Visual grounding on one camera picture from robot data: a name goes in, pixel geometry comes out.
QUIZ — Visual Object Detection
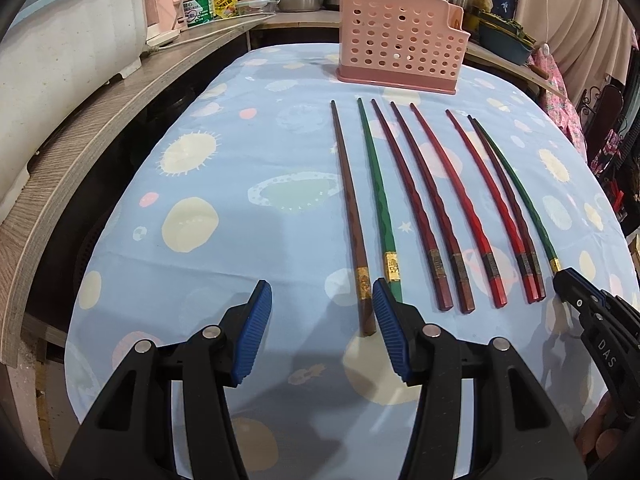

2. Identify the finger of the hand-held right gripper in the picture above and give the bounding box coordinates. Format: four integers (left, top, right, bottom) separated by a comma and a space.
552, 268, 608, 332

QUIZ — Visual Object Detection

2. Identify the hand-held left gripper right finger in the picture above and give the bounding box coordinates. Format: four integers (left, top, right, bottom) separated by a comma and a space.
371, 276, 588, 480

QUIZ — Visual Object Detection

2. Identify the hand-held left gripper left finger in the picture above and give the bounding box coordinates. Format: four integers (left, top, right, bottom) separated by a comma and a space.
59, 280, 273, 480

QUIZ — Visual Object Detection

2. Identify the dark red chopstick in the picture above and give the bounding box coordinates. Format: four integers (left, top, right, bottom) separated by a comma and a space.
370, 99, 450, 312
467, 115, 547, 303
389, 101, 473, 313

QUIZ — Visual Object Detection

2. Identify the green chopstick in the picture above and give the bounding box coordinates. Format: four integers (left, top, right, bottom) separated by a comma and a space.
356, 97, 405, 306
471, 117, 562, 276

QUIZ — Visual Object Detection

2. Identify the bright red chopstick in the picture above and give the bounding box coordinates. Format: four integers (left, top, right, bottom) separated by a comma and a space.
409, 102, 506, 309
445, 109, 537, 305

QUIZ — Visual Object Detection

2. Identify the brown chopstick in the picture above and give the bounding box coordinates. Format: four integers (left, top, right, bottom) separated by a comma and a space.
329, 100, 377, 337

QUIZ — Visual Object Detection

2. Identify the pink perforated utensil holder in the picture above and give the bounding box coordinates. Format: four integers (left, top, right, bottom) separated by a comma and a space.
336, 0, 472, 96

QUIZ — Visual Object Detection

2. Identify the person's right hand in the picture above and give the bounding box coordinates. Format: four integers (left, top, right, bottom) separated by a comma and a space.
575, 392, 623, 461

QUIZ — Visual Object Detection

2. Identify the blue planet print tablecloth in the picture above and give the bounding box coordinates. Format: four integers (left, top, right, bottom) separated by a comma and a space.
64, 42, 640, 480

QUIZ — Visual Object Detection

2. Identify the dark chair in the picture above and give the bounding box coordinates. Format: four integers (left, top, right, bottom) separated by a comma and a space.
582, 85, 640, 221

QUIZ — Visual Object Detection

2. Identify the pink floral cloth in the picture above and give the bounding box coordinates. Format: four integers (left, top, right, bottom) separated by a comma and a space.
530, 45, 588, 156

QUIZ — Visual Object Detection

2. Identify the blue basin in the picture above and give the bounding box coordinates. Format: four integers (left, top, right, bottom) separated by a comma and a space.
477, 15, 536, 66

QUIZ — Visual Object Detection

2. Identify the grey wooden counter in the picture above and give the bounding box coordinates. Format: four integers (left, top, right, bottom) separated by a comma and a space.
0, 9, 556, 376

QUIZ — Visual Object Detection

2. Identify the beige curtain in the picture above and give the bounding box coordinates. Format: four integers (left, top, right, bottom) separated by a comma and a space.
515, 0, 640, 106

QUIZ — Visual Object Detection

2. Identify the clear food container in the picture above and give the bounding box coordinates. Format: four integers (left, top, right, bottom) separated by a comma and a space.
235, 0, 278, 16

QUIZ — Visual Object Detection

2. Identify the white plastic tub blue rim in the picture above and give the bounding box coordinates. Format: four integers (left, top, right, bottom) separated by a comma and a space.
0, 0, 151, 226

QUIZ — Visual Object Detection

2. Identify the green can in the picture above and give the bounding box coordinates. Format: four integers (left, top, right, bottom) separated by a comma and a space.
182, 0, 216, 28

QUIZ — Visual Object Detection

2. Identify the white power cable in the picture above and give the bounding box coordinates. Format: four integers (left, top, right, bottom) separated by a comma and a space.
145, 12, 266, 54

